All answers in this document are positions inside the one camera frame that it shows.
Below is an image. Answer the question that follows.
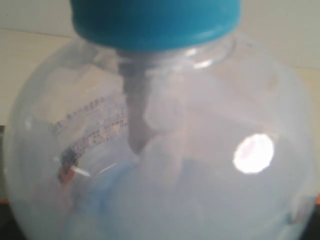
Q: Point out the blue soap pump bottle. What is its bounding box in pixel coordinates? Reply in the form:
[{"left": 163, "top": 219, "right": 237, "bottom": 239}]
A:
[{"left": 3, "top": 0, "right": 318, "bottom": 240}]

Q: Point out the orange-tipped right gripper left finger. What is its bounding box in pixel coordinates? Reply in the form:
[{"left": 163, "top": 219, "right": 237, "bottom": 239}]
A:
[{"left": 0, "top": 125, "right": 15, "bottom": 240}]

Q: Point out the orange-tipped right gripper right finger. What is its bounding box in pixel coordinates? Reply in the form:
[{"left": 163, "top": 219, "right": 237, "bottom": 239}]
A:
[{"left": 308, "top": 196, "right": 320, "bottom": 240}]

